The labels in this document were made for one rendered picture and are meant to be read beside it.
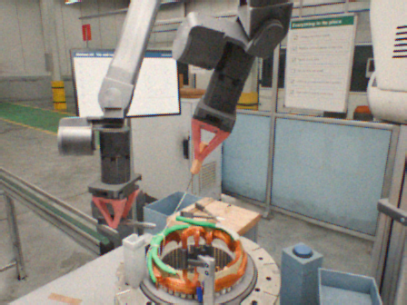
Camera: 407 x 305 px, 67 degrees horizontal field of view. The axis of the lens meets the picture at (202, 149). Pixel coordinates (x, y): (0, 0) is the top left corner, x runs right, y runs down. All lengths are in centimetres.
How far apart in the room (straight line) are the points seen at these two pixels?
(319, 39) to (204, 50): 236
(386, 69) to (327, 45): 201
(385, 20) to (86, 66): 122
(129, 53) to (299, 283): 65
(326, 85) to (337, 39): 36
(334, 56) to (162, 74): 154
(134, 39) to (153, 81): 97
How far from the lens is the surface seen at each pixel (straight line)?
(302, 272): 83
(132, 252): 59
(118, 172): 61
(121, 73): 62
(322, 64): 277
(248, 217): 92
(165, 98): 163
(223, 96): 49
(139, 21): 68
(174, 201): 109
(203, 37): 46
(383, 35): 79
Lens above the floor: 148
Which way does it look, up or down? 15 degrees down
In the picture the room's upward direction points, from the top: straight up
